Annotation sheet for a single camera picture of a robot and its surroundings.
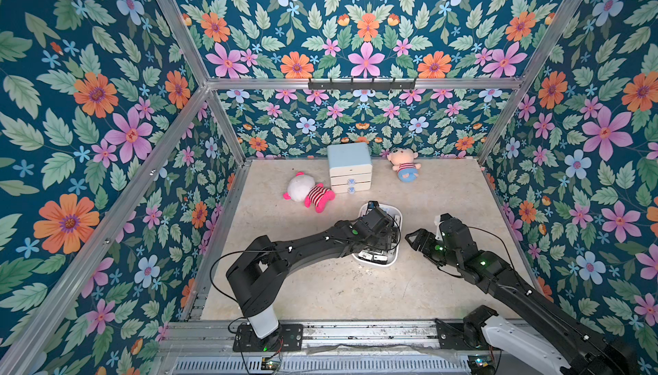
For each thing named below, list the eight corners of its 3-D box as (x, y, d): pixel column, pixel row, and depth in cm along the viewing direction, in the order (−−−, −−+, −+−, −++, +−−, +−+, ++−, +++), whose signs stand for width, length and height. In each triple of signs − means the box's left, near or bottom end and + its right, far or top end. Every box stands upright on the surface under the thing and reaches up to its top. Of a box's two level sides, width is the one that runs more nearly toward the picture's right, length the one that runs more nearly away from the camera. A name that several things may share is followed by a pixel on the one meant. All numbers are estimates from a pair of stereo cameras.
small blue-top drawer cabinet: (328, 196, 109) (326, 171, 97) (330, 167, 120) (328, 142, 108) (370, 196, 109) (372, 171, 97) (368, 167, 120) (370, 142, 108)
